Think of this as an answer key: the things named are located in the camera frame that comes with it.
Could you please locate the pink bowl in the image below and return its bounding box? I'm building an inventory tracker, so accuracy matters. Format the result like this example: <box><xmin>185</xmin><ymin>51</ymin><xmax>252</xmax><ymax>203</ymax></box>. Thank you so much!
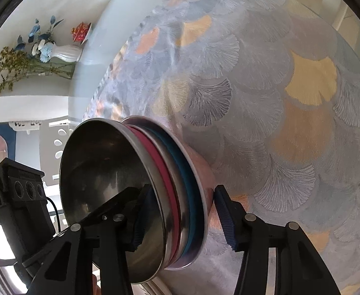
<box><xmin>123</xmin><ymin>116</ymin><xmax>214</xmax><ymax>271</ymax></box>

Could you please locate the steel bowl red outside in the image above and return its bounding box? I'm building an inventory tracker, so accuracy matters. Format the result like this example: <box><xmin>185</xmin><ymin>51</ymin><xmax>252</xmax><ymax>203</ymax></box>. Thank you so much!
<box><xmin>59</xmin><ymin>118</ymin><xmax>180</xmax><ymax>284</ymax></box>

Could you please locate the steel bowl blue outside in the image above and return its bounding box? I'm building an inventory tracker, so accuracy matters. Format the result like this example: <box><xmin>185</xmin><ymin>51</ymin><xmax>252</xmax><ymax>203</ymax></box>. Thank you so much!
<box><xmin>141</xmin><ymin>125</ymin><xmax>205</xmax><ymax>270</ymax></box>

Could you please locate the white chair left back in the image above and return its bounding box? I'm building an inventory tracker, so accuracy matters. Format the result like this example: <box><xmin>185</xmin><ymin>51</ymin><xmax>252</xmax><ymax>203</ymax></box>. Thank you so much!
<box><xmin>40</xmin><ymin>116</ymin><xmax>74</xmax><ymax>187</ymax></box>

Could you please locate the white chair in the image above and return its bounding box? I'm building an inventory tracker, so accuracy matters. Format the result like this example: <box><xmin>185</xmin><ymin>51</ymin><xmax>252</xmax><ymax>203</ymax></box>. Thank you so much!
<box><xmin>40</xmin><ymin>116</ymin><xmax>74</xmax><ymax>187</ymax></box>
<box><xmin>318</xmin><ymin>0</ymin><xmax>359</xmax><ymax>47</ymax></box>

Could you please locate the glass vase with green stems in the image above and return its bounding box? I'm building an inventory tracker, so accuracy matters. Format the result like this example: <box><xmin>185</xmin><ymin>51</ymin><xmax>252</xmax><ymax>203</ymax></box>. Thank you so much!
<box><xmin>0</xmin><ymin>47</ymin><xmax>75</xmax><ymax>94</ymax></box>

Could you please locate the white ribbed vase with flowers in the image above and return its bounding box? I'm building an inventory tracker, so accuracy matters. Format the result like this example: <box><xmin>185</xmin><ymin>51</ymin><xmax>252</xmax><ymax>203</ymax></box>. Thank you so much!
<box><xmin>14</xmin><ymin>15</ymin><xmax>83</xmax><ymax>63</ymax></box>

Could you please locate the ginkgo pattern table cloth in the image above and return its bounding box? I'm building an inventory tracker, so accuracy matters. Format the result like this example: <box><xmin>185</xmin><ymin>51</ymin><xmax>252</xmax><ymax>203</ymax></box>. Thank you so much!
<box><xmin>84</xmin><ymin>0</ymin><xmax>360</xmax><ymax>294</ymax></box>

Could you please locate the white chair right upper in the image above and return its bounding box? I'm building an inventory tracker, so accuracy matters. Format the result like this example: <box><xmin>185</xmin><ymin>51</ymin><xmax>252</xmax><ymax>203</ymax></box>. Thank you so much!
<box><xmin>318</xmin><ymin>0</ymin><xmax>359</xmax><ymax>47</ymax></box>

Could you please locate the white wall shelf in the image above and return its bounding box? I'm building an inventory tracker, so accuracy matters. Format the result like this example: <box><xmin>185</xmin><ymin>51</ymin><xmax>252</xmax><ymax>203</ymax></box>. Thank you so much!
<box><xmin>8</xmin><ymin>120</ymin><xmax>42</xmax><ymax>134</ymax></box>

